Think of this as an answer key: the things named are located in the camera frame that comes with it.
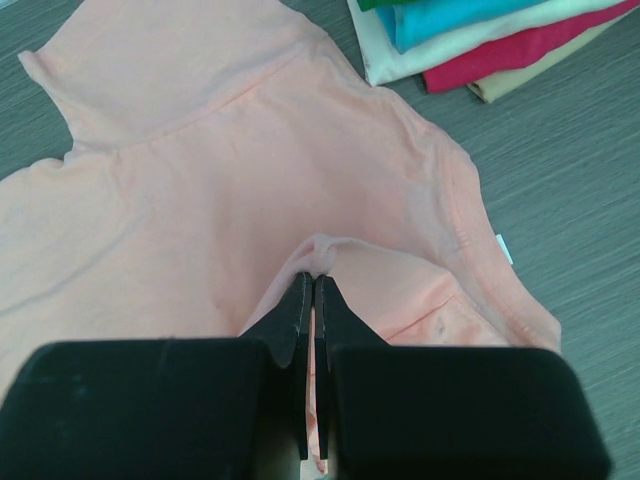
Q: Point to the salmon pink t shirt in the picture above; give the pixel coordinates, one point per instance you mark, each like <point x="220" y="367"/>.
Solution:
<point x="220" y="148"/>

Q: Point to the red folded t shirt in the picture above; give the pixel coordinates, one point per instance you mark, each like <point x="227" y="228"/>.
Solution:
<point x="517" y="51"/>

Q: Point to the green folded t shirt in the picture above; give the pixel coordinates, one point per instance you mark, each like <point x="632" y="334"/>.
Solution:
<point x="366" y="5"/>

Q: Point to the white folded t shirt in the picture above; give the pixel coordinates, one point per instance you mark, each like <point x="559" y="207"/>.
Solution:
<point x="383" y="64"/>

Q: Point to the light blue folded t shirt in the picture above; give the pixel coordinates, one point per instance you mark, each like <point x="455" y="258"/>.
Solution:
<point x="410" y="24"/>

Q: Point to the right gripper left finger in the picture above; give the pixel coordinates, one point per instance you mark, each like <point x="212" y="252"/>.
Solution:
<point x="203" y="408"/>

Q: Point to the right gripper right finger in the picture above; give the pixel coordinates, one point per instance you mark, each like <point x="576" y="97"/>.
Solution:
<point x="407" y="412"/>

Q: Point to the tan folded t shirt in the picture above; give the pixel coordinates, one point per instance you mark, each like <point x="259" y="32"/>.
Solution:
<point x="510" y="82"/>

